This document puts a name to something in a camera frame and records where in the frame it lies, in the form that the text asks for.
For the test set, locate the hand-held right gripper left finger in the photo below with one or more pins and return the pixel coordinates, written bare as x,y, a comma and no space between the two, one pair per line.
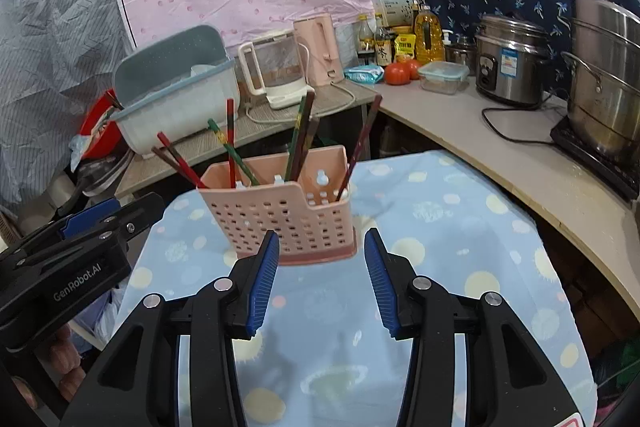
260,282

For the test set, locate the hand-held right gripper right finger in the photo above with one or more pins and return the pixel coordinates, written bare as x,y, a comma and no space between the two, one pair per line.
380,282

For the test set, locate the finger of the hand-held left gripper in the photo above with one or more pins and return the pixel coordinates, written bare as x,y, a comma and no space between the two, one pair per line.
87,217
140,214

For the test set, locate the pink plastic utensil basket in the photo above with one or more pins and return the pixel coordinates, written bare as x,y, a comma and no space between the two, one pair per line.
310,227

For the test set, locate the green chopstick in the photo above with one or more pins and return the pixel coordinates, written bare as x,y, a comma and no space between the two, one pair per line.
297,127
245,168

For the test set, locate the dark red chopstick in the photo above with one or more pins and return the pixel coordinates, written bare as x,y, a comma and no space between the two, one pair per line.
361,142

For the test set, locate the person's left hand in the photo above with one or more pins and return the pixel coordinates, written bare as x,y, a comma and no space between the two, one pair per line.
62,357

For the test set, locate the dark metal pan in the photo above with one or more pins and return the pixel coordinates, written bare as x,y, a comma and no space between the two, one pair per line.
95,184

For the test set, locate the blue dotted tablecloth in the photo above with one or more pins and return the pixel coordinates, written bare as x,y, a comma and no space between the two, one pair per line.
450,232

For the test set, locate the red plastic basin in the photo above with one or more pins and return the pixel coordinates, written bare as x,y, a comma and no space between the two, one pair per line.
97,127

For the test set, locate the white dish drainer grey lid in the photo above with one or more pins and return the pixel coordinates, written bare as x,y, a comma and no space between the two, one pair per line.
170,127

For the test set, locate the grey-blue patterned cloth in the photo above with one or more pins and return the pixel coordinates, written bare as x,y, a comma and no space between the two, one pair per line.
50,57

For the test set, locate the blue snack packet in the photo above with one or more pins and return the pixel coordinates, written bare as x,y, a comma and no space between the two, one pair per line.
364,74

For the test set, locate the red tomato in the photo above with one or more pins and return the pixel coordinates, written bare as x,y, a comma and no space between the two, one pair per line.
415,68
396,73

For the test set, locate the glass food container green lid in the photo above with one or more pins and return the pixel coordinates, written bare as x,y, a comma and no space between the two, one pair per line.
442,78

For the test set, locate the yellow seasoning packet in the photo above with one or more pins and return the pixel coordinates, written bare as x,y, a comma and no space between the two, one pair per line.
405,48

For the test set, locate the small steel pot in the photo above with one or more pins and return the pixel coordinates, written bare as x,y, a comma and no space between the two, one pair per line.
460,54

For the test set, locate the pink electric kettle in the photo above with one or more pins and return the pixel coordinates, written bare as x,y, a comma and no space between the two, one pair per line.
317,47

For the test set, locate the yellow cooking oil bottle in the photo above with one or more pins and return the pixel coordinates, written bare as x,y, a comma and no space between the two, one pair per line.
429,39

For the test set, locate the black induction cooker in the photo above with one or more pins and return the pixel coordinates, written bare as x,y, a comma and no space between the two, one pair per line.
600,164

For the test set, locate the steel rice cooker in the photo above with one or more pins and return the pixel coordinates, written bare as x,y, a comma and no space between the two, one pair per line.
510,67

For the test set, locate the white carton box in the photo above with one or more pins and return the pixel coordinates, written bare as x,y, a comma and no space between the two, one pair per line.
392,9

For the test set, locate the large steel steamer pot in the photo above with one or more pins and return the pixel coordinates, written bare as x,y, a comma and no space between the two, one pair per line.
605,97

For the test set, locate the glass kettle white frame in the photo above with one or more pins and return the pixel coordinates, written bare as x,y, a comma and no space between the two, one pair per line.
280,62

